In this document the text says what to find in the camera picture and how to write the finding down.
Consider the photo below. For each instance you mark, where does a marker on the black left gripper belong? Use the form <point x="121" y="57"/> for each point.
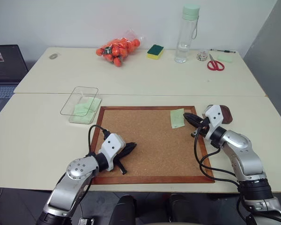
<point x="120" y="156"/>

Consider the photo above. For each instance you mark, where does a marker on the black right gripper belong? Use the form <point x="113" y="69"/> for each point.
<point x="203" y="127"/>

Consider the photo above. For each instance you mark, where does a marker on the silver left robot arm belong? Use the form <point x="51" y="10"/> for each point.
<point x="77" y="173"/>

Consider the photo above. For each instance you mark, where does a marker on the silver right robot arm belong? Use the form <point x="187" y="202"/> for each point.
<point x="241" y="150"/>

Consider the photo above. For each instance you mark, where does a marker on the green sticky note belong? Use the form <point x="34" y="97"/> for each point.
<point x="177" y="118"/>

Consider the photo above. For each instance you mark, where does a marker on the small glass jar of pushpins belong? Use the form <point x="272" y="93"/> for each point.
<point x="202" y="56"/>

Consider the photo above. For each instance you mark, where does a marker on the green sticky note pad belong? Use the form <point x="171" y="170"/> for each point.
<point x="225" y="58"/>

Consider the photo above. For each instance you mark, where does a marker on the clear plastic box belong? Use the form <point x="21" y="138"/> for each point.
<point x="71" y="116"/>

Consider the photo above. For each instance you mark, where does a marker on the wood-framed cork board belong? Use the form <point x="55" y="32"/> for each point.
<point x="154" y="145"/>

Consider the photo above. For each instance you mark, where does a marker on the dark rounded shape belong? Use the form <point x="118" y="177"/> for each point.
<point x="124" y="211"/>
<point x="180" y="207"/>

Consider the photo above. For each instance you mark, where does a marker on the green notes stack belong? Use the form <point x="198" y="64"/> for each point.
<point x="84" y="109"/>

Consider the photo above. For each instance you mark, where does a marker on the black pen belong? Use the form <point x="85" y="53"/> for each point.
<point x="222" y="50"/>

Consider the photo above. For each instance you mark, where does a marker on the green and yellow sponge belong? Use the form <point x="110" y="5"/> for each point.
<point x="155" y="50"/>

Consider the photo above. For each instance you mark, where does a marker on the clear bottle with green lid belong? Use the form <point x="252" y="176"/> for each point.
<point x="185" y="37"/>

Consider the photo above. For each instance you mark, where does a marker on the bag of orange fruits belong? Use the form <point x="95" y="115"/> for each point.
<point x="118" y="50"/>

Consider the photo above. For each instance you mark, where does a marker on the small clear round dish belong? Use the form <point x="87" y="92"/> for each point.
<point x="53" y="56"/>

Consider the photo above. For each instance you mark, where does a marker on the grey laptop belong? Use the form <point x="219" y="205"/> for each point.
<point x="4" y="70"/>

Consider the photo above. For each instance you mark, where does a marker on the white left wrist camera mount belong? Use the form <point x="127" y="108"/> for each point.
<point x="112" y="145"/>

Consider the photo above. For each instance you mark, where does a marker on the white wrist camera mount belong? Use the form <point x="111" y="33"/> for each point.
<point x="112" y="145"/>
<point x="216" y="116"/>

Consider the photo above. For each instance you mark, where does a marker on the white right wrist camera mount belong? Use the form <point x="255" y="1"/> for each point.
<point x="216" y="116"/>

